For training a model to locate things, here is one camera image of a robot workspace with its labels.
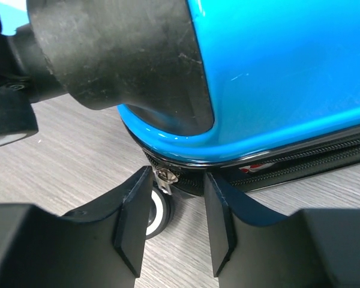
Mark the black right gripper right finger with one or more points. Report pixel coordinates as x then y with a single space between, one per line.
255 246

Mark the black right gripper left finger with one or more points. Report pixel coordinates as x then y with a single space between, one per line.
99 244

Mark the red white striped garment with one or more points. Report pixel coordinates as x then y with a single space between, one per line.
255 167

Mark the blue suitcase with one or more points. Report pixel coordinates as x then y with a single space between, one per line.
199 85

